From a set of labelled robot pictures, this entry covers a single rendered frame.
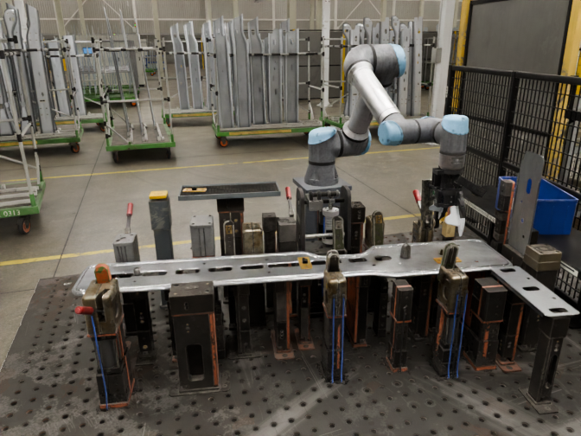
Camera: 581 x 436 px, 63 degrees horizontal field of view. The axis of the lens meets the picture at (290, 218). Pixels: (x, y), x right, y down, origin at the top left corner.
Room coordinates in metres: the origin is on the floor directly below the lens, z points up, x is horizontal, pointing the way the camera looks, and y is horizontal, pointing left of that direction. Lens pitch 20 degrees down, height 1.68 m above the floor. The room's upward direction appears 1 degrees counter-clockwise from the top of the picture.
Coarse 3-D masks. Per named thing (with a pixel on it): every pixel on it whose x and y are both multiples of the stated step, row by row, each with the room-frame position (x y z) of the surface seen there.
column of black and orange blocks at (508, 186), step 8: (504, 184) 1.65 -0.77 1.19; (512, 184) 1.64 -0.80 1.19; (504, 192) 1.64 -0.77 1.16; (512, 192) 1.64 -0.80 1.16; (504, 200) 1.64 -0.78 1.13; (512, 200) 1.64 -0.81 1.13; (504, 208) 1.64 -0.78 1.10; (496, 216) 1.68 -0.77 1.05; (504, 216) 1.64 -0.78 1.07; (496, 224) 1.67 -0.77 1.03; (504, 224) 1.64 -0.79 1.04; (496, 232) 1.66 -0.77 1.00; (504, 232) 1.64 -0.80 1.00; (496, 240) 1.66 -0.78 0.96; (504, 240) 1.64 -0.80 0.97; (496, 248) 1.64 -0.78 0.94; (496, 280) 1.64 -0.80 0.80
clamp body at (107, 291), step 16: (96, 288) 1.14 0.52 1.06; (112, 288) 1.14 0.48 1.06; (96, 304) 1.09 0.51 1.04; (112, 304) 1.11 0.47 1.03; (96, 320) 1.09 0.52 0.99; (112, 320) 1.10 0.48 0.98; (96, 336) 1.09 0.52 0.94; (112, 336) 1.10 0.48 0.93; (96, 352) 1.10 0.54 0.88; (112, 352) 1.11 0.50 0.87; (128, 352) 1.19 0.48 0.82; (112, 368) 1.10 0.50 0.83; (128, 368) 1.16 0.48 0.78; (112, 384) 1.10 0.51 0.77; (128, 384) 1.14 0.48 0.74; (112, 400) 1.10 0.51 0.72; (128, 400) 1.11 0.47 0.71
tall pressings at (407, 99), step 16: (352, 32) 9.30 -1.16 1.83; (368, 32) 9.42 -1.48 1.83; (384, 32) 9.50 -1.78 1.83; (400, 32) 9.41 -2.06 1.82; (416, 32) 9.46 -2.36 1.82; (416, 48) 9.43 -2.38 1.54; (416, 64) 9.40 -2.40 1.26; (400, 80) 9.30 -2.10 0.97; (416, 80) 9.38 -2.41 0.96; (352, 96) 9.19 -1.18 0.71; (400, 96) 9.26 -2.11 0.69; (416, 96) 9.35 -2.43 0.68; (416, 112) 9.34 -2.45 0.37
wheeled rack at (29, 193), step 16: (0, 48) 4.17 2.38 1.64; (16, 48) 5.03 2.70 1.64; (16, 128) 4.17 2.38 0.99; (32, 128) 5.03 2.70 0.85; (16, 160) 4.93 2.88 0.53; (0, 192) 4.57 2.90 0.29; (16, 192) 4.60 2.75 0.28; (32, 192) 4.18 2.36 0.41; (0, 208) 4.11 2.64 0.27; (16, 208) 4.10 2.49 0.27; (32, 208) 4.15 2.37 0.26; (16, 224) 4.10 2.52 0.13
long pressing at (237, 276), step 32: (224, 256) 1.45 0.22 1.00; (256, 256) 1.46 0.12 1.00; (288, 256) 1.46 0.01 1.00; (320, 256) 1.45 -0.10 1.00; (352, 256) 1.45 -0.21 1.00; (384, 256) 1.45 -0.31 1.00; (416, 256) 1.45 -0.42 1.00; (480, 256) 1.44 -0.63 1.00; (128, 288) 1.25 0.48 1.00; (160, 288) 1.25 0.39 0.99
